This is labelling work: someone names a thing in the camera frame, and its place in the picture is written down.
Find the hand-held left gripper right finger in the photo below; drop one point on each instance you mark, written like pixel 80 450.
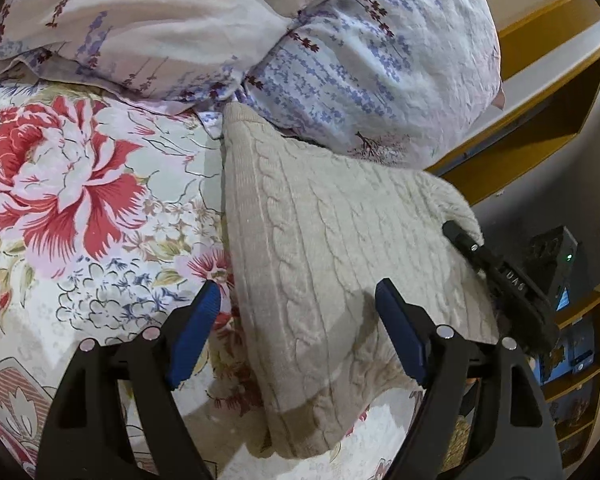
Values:
pixel 400 330

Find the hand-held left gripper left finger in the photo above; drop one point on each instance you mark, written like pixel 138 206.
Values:
pixel 195 335

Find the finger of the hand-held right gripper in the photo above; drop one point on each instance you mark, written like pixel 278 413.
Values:
pixel 462 240

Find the yellow wooden bookcase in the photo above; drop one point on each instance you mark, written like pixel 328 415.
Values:
pixel 587 305

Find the blue box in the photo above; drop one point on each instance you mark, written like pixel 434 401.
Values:
pixel 575 347

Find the floral bed sheet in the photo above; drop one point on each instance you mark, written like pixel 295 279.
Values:
pixel 80 185

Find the blue lavender print pillow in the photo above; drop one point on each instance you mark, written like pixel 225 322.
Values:
pixel 380 60

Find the pink lavender print pillow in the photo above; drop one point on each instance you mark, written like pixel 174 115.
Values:
pixel 155 20

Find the yellow wooden wall shelf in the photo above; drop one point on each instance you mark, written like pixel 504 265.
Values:
pixel 530 150

